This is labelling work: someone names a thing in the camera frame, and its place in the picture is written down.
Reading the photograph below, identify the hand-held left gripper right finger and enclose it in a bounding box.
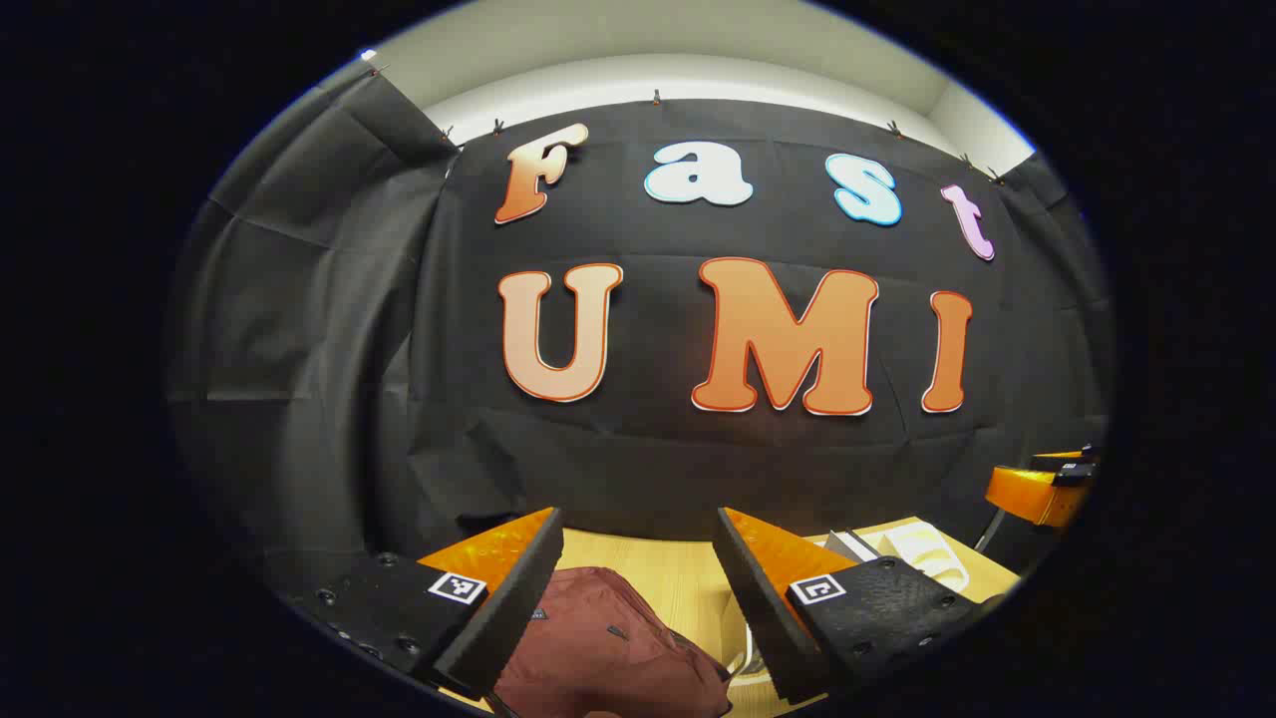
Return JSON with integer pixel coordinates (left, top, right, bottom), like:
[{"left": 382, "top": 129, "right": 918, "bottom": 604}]
[{"left": 712, "top": 507, "right": 1008, "bottom": 705}]

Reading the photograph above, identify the white slotted bookshelf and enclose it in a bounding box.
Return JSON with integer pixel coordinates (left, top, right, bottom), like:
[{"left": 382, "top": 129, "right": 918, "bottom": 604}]
[{"left": 723, "top": 519, "right": 973, "bottom": 689}]

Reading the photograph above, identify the maroon fabric schoolbag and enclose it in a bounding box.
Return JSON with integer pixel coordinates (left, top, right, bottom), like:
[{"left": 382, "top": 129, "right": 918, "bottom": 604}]
[{"left": 493, "top": 566, "right": 734, "bottom": 718}]

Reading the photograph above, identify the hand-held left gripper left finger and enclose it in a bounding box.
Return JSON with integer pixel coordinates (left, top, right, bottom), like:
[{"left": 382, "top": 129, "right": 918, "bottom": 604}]
[{"left": 289, "top": 507, "right": 565, "bottom": 699}]

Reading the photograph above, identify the black backdrop cloth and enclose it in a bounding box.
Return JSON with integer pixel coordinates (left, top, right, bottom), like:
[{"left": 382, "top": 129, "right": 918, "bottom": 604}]
[{"left": 164, "top": 68, "right": 1113, "bottom": 599}]

